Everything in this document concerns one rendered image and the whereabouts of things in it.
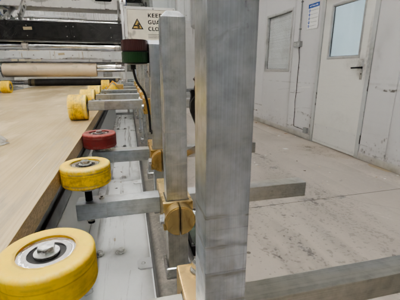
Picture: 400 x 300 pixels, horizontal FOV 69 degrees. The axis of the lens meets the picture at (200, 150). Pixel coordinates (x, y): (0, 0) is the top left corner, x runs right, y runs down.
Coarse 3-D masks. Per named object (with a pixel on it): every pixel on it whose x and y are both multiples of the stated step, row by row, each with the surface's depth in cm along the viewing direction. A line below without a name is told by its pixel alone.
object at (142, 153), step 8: (192, 144) 79; (96, 152) 72; (104, 152) 72; (112, 152) 73; (120, 152) 73; (128, 152) 74; (136, 152) 74; (144, 152) 75; (112, 160) 73; (120, 160) 74; (128, 160) 74; (136, 160) 75
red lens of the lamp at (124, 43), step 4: (124, 40) 63; (128, 40) 62; (132, 40) 62; (136, 40) 62; (140, 40) 63; (144, 40) 63; (124, 44) 63; (128, 44) 62; (132, 44) 62; (136, 44) 63; (140, 44) 63; (144, 44) 64; (124, 48) 63; (128, 48) 63; (132, 48) 63; (136, 48) 63; (140, 48) 63; (144, 48) 64
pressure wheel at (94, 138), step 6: (84, 132) 72; (90, 132) 73; (96, 132) 72; (102, 132) 73; (108, 132) 72; (114, 132) 73; (84, 138) 70; (90, 138) 69; (96, 138) 69; (102, 138) 69; (108, 138) 70; (114, 138) 72; (84, 144) 70; (90, 144) 69; (96, 144) 69; (102, 144) 69; (108, 144) 70; (114, 144) 72; (96, 150) 72; (102, 150) 72
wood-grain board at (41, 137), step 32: (0, 96) 171; (32, 96) 171; (64, 96) 171; (0, 128) 80; (32, 128) 80; (64, 128) 80; (0, 160) 52; (32, 160) 52; (64, 160) 52; (0, 192) 39; (32, 192) 39; (0, 224) 31; (32, 224) 34
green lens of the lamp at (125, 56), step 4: (124, 52) 63; (128, 52) 63; (132, 52) 63; (136, 52) 63; (140, 52) 63; (144, 52) 64; (148, 52) 66; (124, 56) 64; (128, 56) 63; (132, 56) 63; (136, 56) 63; (140, 56) 64; (144, 56) 64; (148, 56) 66; (124, 60) 64; (128, 60) 63; (132, 60) 63; (136, 60) 63; (140, 60) 64; (144, 60) 64; (148, 60) 66
